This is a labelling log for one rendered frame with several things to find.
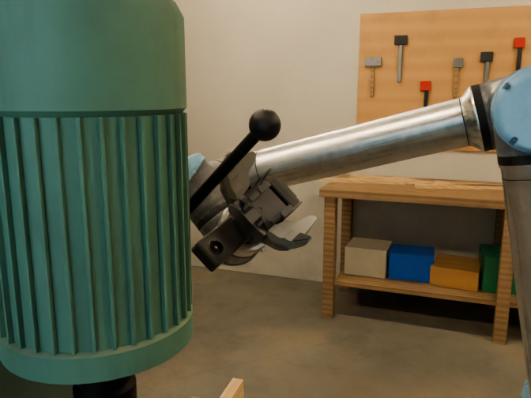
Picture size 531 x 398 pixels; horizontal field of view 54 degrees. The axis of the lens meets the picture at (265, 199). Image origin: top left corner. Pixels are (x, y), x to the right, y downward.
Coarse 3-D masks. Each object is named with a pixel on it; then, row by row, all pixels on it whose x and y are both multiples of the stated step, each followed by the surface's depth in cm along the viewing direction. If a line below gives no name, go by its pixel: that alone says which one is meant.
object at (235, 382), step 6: (234, 378) 91; (228, 384) 89; (234, 384) 89; (240, 384) 89; (228, 390) 87; (234, 390) 87; (240, 390) 89; (222, 396) 85; (228, 396) 85; (234, 396) 86; (240, 396) 89
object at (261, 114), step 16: (256, 112) 55; (272, 112) 55; (256, 128) 54; (272, 128) 54; (240, 144) 57; (224, 160) 58; (240, 160) 57; (224, 176) 58; (208, 192) 59; (192, 208) 60
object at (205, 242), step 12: (216, 228) 77; (228, 228) 78; (204, 240) 74; (216, 240) 75; (228, 240) 77; (240, 240) 78; (192, 252) 75; (204, 252) 73; (216, 252) 74; (228, 252) 75; (204, 264) 74; (216, 264) 73
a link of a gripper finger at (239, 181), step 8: (248, 152) 71; (248, 160) 72; (240, 168) 72; (248, 168) 73; (232, 176) 69; (240, 176) 72; (248, 176) 74; (224, 184) 72; (232, 184) 71; (240, 184) 72; (248, 184) 75; (232, 192) 72; (240, 192) 72
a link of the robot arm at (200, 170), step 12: (192, 156) 94; (204, 156) 97; (192, 168) 93; (204, 168) 94; (216, 168) 98; (192, 180) 93; (204, 180) 93; (192, 192) 92; (216, 192) 93; (204, 204) 92; (216, 204) 92; (192, 216) 94; (204, 216) 92
